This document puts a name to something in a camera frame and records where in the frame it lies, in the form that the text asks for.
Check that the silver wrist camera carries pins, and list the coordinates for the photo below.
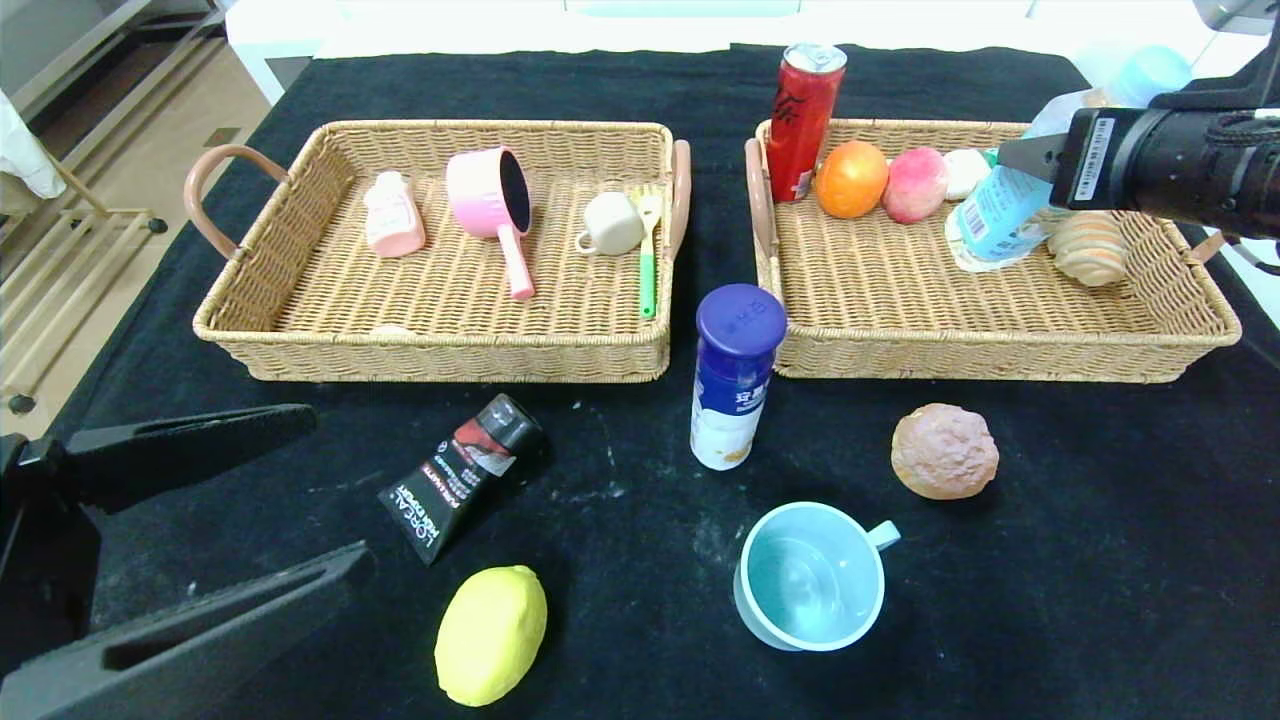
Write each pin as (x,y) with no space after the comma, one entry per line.
(1240,12)

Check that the wooden rack with casters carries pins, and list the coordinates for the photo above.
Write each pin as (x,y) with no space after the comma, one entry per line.
(60,270)

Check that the black face wash tube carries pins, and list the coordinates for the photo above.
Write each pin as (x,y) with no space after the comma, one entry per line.
(460,480)

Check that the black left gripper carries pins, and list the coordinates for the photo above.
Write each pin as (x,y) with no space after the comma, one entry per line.
(22,545)

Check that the small white toy food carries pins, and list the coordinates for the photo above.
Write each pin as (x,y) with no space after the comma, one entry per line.
(965,172)

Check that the small pale round object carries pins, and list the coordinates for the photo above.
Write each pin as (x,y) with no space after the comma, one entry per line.
(390,331)

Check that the pink toy saucepan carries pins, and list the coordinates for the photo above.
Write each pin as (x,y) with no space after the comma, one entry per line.
(480,195)

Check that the white bottle with blue cap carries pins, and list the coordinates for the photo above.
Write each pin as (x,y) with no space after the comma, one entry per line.
(735,380)

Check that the red soda can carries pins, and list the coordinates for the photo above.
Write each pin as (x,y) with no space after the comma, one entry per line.
(805,120)

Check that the brown round bread bun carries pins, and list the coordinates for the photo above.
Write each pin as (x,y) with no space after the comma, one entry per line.
(945,452)

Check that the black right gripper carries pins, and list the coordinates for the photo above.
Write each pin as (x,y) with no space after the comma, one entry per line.
(1092,159)

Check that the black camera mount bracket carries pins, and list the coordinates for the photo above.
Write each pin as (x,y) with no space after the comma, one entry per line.
(1250,85)

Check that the white hanging cloth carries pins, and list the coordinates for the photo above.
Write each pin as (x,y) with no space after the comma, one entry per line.
(20,150)

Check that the clear water bottle teal label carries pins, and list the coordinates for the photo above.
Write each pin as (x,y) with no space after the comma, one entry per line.
(1000,220)

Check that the small cream mug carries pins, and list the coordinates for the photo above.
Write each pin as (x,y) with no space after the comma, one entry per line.
(612,225)

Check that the wicker basket holding food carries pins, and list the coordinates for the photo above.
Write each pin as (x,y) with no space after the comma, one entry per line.
(900,300)

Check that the grey shelf unit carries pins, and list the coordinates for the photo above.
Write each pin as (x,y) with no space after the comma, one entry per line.
(80,50)

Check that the small pink bottle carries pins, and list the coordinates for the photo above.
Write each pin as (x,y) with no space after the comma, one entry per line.
(393,220)

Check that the striped cream croissant bread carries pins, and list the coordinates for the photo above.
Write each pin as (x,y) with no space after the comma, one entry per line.
(1090,250)

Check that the orange fruit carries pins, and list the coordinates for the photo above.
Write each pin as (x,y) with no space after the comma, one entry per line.
(850,180)

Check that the white desk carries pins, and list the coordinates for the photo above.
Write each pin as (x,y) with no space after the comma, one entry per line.
(400,25)

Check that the wicker basket holding kitchen toys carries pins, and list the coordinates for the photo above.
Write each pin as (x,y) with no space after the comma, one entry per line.
(450,310)

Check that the yellow lemon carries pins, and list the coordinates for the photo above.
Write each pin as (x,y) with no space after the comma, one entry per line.
(490,635)

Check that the dark floor socket plate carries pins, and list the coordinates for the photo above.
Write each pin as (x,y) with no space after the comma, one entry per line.
(222,136)

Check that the teal plastic cup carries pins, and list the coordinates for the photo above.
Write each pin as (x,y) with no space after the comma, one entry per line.
(810,580)

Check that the pink peach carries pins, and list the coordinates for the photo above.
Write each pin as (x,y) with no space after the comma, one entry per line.
(915,185)

